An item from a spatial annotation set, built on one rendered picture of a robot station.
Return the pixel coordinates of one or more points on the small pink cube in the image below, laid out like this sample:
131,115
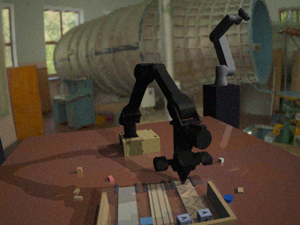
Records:
110,178

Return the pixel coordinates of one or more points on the blue cylinder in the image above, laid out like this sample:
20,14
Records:
229,198

